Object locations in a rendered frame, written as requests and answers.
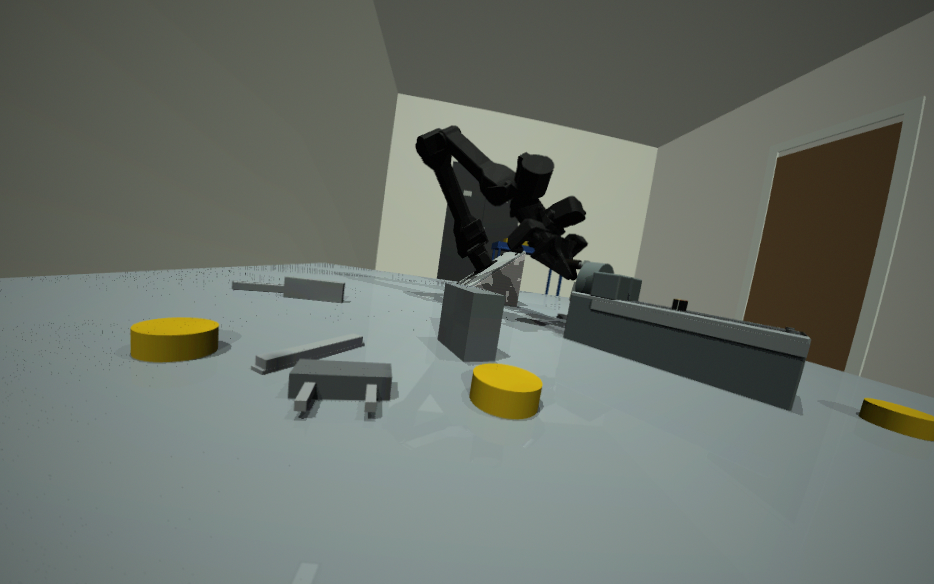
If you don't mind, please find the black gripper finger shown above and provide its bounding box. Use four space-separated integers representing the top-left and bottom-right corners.
531 234 573 280
561 240 578 281

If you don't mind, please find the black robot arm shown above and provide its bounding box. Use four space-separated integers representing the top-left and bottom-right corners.
415 125 586 273

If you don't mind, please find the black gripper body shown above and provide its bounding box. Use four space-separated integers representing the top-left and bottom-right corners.
507 205 588 257

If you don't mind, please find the yellow short cylinder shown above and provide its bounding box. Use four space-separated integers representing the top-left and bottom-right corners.
859 398 934 441
469 364 542 419
130 317 219 362

